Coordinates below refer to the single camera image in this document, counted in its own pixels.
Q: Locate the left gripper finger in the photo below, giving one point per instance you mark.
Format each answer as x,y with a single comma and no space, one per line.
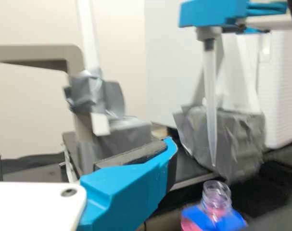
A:
126,187
255,30
203,12

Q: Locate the pipette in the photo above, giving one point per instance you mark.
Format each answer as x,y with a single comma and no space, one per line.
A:
211,96

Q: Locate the red liquid bottle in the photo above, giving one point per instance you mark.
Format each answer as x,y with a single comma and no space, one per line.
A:
215,211

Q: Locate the black platform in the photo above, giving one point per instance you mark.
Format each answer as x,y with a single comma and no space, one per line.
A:
192,166

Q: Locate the white incubator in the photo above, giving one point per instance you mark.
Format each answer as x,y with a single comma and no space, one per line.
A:
280,96

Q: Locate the grey taped block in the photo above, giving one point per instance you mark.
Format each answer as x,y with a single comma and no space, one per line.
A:
88,91
234,137

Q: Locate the white pipette stand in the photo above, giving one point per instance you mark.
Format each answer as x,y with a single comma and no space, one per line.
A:
90,36

